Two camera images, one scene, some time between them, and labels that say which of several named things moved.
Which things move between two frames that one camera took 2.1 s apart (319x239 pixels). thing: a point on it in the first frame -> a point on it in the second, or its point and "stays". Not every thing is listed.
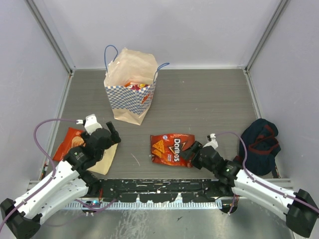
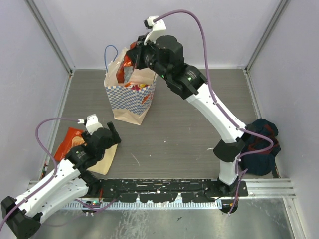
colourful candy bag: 136,86 stays
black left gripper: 114,135 stays
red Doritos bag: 166,148 -> 125,72
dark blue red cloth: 260,137 stays
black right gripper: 186,154 -> 135,54
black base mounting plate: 160,190 stays
